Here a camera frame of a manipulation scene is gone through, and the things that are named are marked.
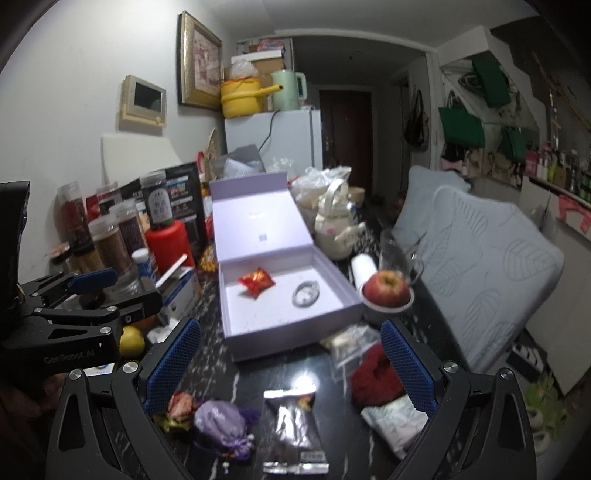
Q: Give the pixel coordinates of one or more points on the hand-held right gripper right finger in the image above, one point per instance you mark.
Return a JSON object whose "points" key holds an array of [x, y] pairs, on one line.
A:
{"points": [[410, 369]]}

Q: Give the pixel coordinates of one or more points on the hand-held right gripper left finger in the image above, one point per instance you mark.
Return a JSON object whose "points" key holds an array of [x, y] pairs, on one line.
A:
{"points": [[171, 364]]}

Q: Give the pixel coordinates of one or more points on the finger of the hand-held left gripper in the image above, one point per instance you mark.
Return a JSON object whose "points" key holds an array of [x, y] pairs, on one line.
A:
{"points": [[138, 305], [94, 280]]}

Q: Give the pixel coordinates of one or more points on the silver foil packet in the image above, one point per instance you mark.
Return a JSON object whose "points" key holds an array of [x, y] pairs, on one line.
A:
{"points": [[392, 424], [291, 429]]}

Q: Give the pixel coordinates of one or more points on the purple sachet pouch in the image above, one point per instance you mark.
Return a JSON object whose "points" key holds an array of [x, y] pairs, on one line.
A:
{"points": [[217, 422]]}

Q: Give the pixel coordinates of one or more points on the lilac gift box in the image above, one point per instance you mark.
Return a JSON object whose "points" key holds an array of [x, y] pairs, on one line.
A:
{"points": [[258, 230]]}

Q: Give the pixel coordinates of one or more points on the brown spice jar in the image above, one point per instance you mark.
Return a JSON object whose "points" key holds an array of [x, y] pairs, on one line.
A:
{"points": [[130, 226], [111, 249]]}

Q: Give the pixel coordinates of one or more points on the yellow lemon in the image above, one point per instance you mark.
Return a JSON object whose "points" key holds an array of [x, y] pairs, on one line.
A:
{"points": [[131, 342]]}

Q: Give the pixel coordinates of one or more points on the red scrunchie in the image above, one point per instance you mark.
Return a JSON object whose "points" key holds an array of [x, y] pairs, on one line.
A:
{"points": [[369, 378]]}

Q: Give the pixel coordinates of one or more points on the blue tube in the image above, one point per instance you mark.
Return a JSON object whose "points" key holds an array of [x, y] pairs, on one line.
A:
{"points": [[144, 263]]}

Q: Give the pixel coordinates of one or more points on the small white box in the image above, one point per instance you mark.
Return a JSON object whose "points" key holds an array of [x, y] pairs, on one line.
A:
{"points": [[182, 290]]}

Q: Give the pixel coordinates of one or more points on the small clear snack bag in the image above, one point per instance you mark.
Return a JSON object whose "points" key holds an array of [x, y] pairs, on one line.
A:
{"points": [[351, 341]]}

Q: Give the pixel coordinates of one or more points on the jar with red contents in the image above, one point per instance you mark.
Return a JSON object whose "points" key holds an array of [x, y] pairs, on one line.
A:
{"points": [[73, 217]]}

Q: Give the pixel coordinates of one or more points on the red bottle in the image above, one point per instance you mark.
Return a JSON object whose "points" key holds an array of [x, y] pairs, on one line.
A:
{"points": [[168, 244]]}

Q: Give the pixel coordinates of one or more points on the red apple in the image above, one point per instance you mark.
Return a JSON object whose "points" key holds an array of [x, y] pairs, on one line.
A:
{"points": [[385, 288]]}

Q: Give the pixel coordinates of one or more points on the yellow red snack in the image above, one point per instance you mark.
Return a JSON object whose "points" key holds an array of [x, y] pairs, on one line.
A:
{"points": [[210, 261]]}

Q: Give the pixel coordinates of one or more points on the white paper roll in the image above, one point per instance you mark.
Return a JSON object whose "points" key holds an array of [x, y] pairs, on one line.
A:
{"points": [[362, 270]]}

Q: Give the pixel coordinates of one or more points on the glass mug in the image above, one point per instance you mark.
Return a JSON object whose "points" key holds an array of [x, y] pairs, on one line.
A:
{"points": [[392, 258]]}

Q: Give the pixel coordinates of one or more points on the red snack packet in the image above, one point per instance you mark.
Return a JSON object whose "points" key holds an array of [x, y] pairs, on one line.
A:
{"points": [[256, 281]]}

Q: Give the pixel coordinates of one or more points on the white board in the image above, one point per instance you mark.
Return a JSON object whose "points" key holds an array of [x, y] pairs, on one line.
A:
{"points": [[134, 157]]}

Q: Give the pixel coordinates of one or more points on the grey leaf cushion chair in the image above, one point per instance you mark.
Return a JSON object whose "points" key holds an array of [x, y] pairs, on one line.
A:
{"points": [[480, 258], [415, 198]]}

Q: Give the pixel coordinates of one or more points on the beige slippers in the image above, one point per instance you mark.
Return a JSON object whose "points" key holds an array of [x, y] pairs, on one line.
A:
{"points": [[538, 429]]}

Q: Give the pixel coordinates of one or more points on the white teapot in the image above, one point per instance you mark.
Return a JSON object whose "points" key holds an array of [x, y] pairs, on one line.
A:
{"points": [[332, 235]]}

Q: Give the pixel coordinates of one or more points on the woven fan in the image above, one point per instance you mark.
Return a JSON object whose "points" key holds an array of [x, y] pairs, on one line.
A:
{"points": [[212, 152]]}

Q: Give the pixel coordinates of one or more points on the grey bag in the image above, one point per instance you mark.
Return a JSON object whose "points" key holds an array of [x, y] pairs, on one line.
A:
{"points": [[244, 159]]}

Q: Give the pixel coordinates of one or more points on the white counter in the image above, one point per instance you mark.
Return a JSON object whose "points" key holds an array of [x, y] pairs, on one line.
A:
{"points": [[568, 258]]}

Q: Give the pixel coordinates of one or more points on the clear plastic food bag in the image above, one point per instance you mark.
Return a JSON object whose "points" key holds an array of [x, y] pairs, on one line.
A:
{"points": [[309, 189]]}

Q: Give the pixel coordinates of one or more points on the white fridge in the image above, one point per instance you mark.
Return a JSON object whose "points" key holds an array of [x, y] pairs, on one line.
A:
{"points": [[291, 138]]}

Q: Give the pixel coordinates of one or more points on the yellow pot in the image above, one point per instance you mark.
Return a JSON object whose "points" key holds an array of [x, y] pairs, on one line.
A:
{"points": [[240, 101]]}

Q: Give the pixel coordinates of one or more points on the framed picture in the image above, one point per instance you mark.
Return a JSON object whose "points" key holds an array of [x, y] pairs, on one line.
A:
{"points": [[198, 60]]}

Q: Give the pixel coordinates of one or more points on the dark wooden door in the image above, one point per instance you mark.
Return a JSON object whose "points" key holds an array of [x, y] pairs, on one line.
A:
{"points": [[346, 134]]}

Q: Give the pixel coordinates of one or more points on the dark hanging bag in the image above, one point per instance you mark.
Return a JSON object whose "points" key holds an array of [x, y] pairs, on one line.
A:
{"points": [[416, 124]]}

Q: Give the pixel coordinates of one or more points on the green tote bag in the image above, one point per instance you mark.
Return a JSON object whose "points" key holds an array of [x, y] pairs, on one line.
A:
{"points": [[461, 129], [513, 144], [490, 81]]}

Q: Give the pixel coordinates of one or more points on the row of bottles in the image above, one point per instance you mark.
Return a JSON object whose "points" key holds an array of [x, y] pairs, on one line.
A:
{"points": [[558, 168]]}

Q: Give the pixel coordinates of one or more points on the plastic bag in pot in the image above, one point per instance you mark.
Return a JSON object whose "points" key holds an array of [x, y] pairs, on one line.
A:
{"points": [[242, 70]]}

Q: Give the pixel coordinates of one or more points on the green electric kettle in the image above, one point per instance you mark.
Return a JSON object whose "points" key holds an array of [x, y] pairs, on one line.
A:
{"points": [[286, 90]]}

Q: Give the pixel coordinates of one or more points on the cardboard box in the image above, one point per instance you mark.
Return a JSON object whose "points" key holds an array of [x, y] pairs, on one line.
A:
{"points": [[268, 69]]}

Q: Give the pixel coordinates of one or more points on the wall intercom panel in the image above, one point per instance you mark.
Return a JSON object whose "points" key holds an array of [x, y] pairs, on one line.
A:
{"points": [[147, 99]]}

